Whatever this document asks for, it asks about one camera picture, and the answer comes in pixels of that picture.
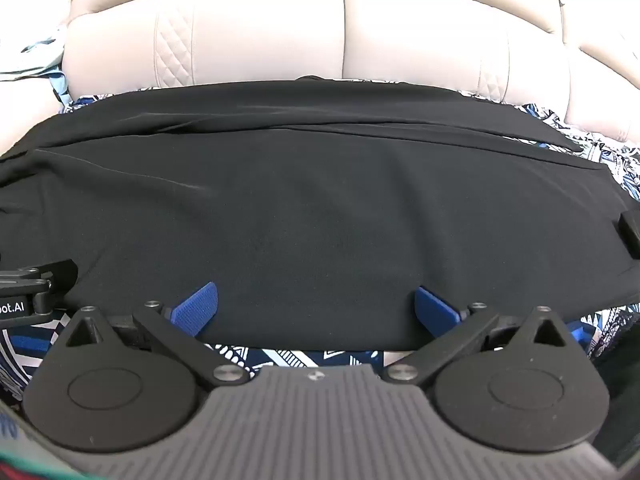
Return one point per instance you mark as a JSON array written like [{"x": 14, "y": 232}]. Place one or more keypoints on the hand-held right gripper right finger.
[{"x": 434, "y": 310}]

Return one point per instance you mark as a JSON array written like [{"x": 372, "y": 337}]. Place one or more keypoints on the small black object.
[{"x": 631, "y": 227}]

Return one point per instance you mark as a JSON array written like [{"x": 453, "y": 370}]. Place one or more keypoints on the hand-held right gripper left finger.
[{"x": 196, "y": 307}]

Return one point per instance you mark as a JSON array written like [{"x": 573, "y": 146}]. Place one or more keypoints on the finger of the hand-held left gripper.
[{"x": 57, "y": 272}]

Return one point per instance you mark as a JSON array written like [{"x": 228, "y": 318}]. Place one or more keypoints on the light blue cloth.
[{"x": 40, "y": 55}]

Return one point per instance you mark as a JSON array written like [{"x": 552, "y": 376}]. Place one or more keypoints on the black pants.
[{"x": 320, "y": 200}]

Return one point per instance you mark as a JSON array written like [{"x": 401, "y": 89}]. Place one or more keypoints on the dark cloth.
[{"x": 617, "y": 385}]

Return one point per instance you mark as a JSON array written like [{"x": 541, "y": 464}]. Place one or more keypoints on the beige padded headboard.
[{"x": 250, "y": 35}]

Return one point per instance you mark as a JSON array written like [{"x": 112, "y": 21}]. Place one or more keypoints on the blue white patterned blanket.
[{"x": 300, "y": 360}]

